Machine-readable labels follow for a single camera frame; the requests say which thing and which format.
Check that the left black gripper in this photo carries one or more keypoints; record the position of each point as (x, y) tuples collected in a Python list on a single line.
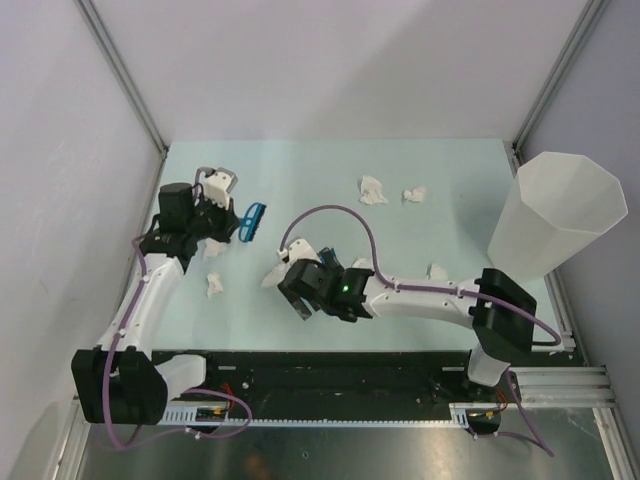
[(229, 220)]

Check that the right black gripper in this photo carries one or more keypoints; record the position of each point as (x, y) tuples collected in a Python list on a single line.
[(333, 263)]

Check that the blue hand brush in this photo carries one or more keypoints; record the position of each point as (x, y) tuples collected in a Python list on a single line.
[(250, 222)]

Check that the blue dustpan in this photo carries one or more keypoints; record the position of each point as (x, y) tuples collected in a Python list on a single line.
[(328, 256)]

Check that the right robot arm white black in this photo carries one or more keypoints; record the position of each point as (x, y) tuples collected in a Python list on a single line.
[(493, 306)]

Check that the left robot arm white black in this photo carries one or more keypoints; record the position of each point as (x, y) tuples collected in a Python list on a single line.
[(117, 381)]

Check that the paper scrap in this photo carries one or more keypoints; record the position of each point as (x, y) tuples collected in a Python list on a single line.
[(371, 191), (437, 272), (275, 276), (213, 248), (214, 284), (363, 263), (415, 195)]

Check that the paper scrap centre back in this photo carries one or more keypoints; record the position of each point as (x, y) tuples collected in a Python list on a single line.
[(275, 276)]

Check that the paper scrap left front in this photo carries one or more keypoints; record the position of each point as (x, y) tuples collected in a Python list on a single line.
[(214, 284)]

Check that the paper scrap front right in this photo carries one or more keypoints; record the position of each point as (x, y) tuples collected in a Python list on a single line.
[(363, 263)]

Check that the paper scrap far right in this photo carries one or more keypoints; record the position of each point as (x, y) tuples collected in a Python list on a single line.
[(437, 272)]

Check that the paper scrap back middle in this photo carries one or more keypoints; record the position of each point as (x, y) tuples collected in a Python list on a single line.
[(371, 191)]

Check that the paper scrap back right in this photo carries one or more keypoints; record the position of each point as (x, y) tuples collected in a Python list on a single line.
[(415, 195)]

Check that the white translucent waste bin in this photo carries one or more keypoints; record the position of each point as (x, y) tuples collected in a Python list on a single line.
[(557, 205)]

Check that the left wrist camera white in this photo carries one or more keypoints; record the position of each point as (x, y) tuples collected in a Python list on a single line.
[(217, 187)]

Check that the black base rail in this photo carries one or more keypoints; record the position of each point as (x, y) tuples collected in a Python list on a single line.
[(367, 386)]

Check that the left aluminium frame post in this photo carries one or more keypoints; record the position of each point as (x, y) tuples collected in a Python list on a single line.
[(111, 53)]

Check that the aluminium frame post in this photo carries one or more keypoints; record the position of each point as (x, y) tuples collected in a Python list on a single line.
[(111, 53), (569, 54)]

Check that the aluminium frame rail right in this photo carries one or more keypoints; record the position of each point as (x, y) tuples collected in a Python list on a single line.
[(561, 387)]

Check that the right aluminium frame post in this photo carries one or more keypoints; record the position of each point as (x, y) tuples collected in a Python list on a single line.
[(569, 54)]

